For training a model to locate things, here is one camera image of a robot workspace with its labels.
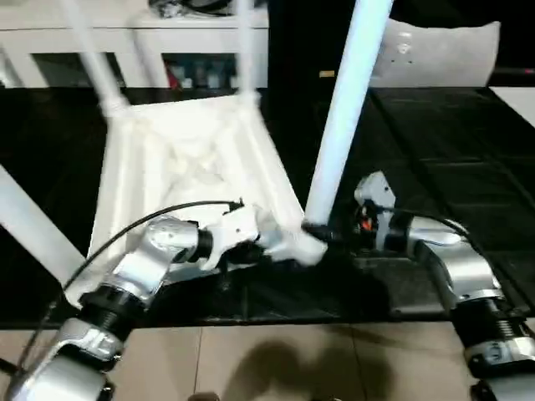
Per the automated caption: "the dark clutter pile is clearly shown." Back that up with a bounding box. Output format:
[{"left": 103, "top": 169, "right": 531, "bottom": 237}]
[{"left": 145, "top": 0, "right": 186, "bottom": 18}]

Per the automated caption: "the white plastic table top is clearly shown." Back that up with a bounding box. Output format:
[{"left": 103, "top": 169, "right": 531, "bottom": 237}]
[{"left": 61, "top": 93, "right": 330, "bottom": 311}]

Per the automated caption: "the grey rounded bag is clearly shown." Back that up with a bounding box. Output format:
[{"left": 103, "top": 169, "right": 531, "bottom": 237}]
[{"left": 182, "top": 0, "right": 240, "bottom": 10}]

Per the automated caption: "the black left wrist camera cable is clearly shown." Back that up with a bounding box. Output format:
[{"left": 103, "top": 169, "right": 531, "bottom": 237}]
[{"left": 11, "top": 199, "right": 244, "bottom": 378}]

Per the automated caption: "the white flat board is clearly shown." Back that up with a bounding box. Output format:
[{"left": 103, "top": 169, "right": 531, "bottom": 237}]
[{"left": 487, "top": 84, "right": 535, "bottom": 123}]

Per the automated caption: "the white sideboard with glass doors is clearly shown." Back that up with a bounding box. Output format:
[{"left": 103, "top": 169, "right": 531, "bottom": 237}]
[{"left": 0, "top": 6, "right": 269, "bottom": 92}]

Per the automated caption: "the black work mat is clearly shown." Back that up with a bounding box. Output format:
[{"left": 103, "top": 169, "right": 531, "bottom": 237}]
[{"left": 0, "top": 84, "right": 535, "bottom": 327}]

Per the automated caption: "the white door frame post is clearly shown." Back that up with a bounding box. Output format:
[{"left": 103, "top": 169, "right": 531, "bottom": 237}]
[{"left": 0, "top": 48, "right": 23, "bottom": 89}]

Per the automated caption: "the grey cushion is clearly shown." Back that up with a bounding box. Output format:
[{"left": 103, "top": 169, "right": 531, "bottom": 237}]
[{"left": 369, "top": 18, "right": 502, "bottom": 89}]

